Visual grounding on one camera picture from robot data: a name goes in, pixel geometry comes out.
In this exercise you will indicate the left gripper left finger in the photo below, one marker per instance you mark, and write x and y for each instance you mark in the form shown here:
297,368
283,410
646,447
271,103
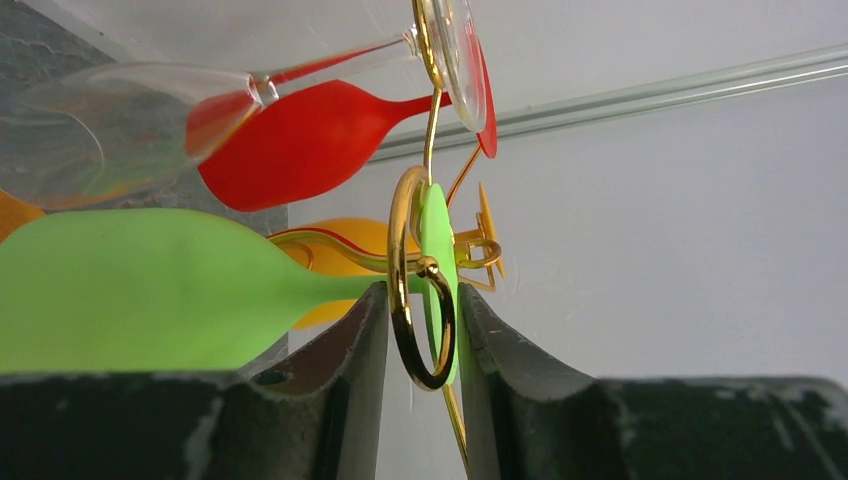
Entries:
314,415

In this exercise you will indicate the yellow wine glass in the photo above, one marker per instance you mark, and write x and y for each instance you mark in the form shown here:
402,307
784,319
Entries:
344,246

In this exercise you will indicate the red wine glass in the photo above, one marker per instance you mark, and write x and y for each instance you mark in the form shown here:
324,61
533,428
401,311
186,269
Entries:
301,146

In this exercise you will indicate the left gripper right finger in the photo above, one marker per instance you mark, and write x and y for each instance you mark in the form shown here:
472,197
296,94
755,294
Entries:
530,416

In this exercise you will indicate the green wine glass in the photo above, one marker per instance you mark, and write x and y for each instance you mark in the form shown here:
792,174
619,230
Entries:
146,290

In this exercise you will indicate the gold rack with wooden base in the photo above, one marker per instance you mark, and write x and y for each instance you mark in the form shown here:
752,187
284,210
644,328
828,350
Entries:
421,266

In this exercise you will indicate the clear wine glass back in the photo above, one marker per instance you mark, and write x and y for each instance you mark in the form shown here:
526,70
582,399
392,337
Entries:
118,129

